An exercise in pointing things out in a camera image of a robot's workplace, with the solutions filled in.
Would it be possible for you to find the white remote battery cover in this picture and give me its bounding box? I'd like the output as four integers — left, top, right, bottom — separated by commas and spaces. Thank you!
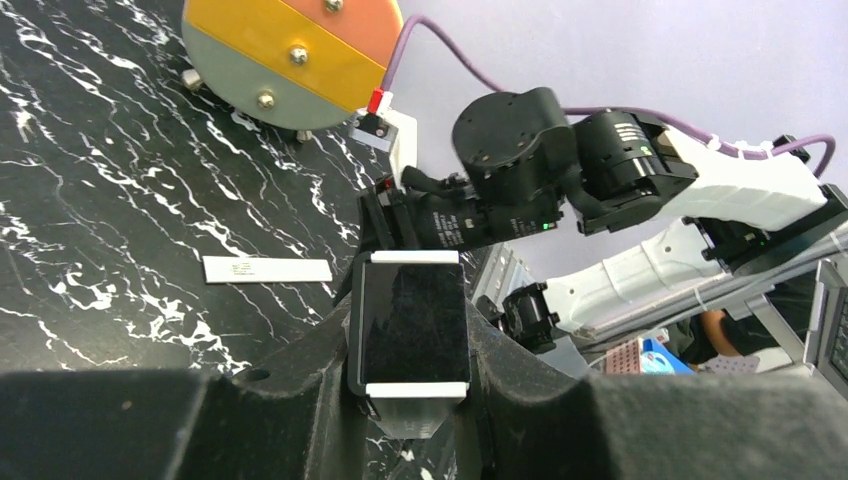
201, 256, 333, 284

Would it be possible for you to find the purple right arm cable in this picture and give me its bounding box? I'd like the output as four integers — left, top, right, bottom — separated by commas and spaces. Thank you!
380, 14, 837, 180

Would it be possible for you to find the white remote control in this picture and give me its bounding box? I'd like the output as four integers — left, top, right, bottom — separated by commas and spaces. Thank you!
347, 250, 471, 440

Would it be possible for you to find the white round drawer cabinet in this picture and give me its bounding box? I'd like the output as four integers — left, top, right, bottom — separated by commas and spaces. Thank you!
181, 0, 403, 131

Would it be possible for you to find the blue box beyond table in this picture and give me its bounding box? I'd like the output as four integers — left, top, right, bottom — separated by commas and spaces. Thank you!
640, 339, 695, 375

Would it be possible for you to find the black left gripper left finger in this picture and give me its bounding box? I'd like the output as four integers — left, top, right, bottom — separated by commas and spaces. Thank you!
1, 302, 366, 479

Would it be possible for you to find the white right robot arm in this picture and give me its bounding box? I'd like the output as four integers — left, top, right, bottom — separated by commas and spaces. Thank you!
350, 87, 847, 352

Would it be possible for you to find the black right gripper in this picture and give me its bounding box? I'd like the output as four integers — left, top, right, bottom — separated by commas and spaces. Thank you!
358, 87, 577, 252

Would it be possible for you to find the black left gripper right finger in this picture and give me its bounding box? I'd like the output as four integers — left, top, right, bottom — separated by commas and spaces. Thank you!
455, 305, 847, 479

